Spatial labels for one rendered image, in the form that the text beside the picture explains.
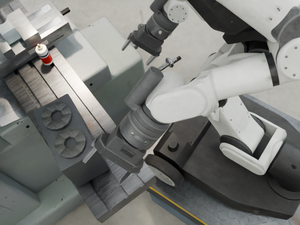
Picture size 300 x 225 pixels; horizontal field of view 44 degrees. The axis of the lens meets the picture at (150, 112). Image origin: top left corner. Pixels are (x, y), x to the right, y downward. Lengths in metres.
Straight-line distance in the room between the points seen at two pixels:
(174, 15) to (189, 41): 1.45
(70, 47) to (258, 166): 0.90
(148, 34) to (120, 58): 0.42
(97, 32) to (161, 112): 1.09
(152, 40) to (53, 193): 1.12
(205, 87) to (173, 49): 1.88
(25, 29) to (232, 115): 0.83
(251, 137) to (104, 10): 1.72
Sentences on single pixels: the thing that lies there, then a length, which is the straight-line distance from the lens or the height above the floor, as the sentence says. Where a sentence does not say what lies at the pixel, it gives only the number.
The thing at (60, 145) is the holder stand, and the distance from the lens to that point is 1.08.
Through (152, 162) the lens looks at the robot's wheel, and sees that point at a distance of 1.61.
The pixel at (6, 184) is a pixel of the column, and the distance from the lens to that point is 1.72.
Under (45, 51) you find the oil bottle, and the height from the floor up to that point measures 1.04.
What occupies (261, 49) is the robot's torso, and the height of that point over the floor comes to 1.36.
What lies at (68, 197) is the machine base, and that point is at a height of 0.20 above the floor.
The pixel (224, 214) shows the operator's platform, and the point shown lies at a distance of 1.76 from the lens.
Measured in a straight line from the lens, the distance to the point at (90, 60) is 1.53.
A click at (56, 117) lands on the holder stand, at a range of 1.14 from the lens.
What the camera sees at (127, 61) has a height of 0.76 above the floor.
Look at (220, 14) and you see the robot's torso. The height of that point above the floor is 1.48.
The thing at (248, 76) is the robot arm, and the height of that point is 1.52.
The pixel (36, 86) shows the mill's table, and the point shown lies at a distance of 1.44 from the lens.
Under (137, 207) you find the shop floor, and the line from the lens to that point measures 2.17.
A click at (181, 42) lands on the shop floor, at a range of 2.62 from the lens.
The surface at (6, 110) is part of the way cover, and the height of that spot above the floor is 0.90.
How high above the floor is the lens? 2.12
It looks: 64 degrees down
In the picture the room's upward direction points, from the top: 11 degrees counter-clockwise
